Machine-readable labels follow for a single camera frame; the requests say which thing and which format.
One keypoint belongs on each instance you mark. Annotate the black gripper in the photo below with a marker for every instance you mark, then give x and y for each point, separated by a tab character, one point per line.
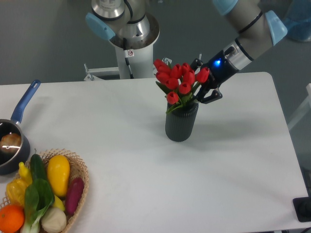
220	70

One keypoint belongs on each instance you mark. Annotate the red tulip bouquet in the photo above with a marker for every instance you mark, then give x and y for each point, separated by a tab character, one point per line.
179	83

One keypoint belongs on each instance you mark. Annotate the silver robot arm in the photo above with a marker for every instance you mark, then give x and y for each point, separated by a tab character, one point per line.
133	31

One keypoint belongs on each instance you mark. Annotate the dark ribbed vase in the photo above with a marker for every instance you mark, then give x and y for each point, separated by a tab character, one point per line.
179	123

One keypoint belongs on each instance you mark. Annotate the blue water jug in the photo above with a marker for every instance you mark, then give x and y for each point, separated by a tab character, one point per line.
298	21

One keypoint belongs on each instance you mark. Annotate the woven wicker basket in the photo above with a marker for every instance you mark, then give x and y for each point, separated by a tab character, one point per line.
78	168

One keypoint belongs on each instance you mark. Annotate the black device at edge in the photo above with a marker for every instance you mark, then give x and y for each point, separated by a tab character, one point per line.
302	208

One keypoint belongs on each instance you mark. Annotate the yellow squash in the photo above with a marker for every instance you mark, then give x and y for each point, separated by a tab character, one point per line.
58	171

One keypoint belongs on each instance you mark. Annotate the purple eggplant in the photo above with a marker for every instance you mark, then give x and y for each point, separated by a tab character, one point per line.
74	195

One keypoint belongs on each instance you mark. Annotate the green cucumber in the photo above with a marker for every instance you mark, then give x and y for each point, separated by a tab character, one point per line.
37	168

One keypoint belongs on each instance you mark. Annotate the yellow lemon piece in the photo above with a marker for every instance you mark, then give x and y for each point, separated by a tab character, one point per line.
58	203

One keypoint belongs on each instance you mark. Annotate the green bok choy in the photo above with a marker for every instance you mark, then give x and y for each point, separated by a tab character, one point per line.
38	198

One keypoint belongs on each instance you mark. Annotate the brown bread in pan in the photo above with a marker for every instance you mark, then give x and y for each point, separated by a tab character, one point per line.
10	143

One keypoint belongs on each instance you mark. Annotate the small yellow pepper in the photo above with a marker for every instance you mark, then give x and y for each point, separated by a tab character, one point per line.
25	173

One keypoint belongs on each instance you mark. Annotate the beige garlic bulb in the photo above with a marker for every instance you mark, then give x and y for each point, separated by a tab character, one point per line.
54	220

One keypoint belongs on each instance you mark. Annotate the yellow bell pepper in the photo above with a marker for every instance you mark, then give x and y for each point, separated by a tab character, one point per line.
15	191

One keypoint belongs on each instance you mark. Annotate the orange fruit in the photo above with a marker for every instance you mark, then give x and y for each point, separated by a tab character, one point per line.
11	218

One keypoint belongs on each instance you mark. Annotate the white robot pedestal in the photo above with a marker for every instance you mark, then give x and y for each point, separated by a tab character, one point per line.
135	56

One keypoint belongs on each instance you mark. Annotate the white metal frame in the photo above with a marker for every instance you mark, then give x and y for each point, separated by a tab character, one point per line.
109	73

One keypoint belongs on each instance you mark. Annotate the blue handled saucepan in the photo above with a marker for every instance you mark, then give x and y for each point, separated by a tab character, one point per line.
9	163

